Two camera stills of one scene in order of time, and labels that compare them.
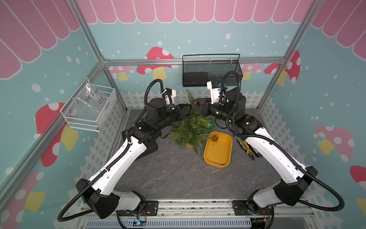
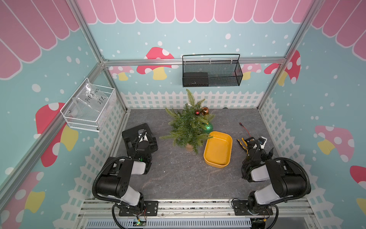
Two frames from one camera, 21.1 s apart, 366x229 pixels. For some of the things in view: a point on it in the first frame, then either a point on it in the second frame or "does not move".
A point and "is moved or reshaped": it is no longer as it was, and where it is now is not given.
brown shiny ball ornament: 215,138 is moved or reshaped
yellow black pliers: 244,145 does not move
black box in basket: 195,79 does not move
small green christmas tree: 192,131 does not move
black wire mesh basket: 198,70 does not move
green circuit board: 142,222 does not move
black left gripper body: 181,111 → 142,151
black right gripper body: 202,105 → 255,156
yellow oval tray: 218,154 does not move
